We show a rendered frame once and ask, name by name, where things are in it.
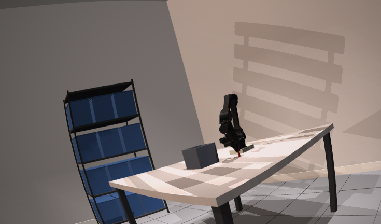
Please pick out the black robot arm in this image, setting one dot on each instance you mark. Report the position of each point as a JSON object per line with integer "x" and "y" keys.
{"x": 225, "y": 118}

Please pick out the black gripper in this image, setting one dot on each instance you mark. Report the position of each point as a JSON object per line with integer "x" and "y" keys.
{"x": 234, "y": 140}

